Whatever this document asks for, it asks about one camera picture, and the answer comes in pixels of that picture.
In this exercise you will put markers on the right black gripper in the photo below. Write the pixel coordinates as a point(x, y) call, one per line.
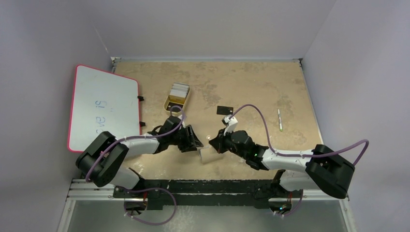
point(224, 142)

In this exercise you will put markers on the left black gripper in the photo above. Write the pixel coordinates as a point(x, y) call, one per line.
point(190, 138)

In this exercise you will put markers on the beige leather card holder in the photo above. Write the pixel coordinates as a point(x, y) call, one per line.
point(209, 154)

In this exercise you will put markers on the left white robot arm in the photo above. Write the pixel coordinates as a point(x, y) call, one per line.
point(102, 160)

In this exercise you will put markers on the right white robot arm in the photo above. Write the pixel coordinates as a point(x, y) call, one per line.
point(301, 169)

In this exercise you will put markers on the stack of cards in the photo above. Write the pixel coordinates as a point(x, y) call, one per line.
point(178, 93)

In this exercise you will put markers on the beige plastic tray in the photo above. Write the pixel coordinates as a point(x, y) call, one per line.
point(175, 107)

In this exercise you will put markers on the white green pen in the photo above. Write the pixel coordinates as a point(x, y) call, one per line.
point(280, 120)

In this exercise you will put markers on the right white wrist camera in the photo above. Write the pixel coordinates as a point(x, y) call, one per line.
point(230, 123)

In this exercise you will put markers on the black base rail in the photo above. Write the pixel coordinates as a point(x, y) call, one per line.
point(167, 198)

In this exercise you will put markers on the white board with pink frame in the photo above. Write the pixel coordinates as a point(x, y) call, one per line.
point(102, 101)

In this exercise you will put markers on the aluminium frame rail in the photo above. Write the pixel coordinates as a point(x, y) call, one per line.
point(255, 189)

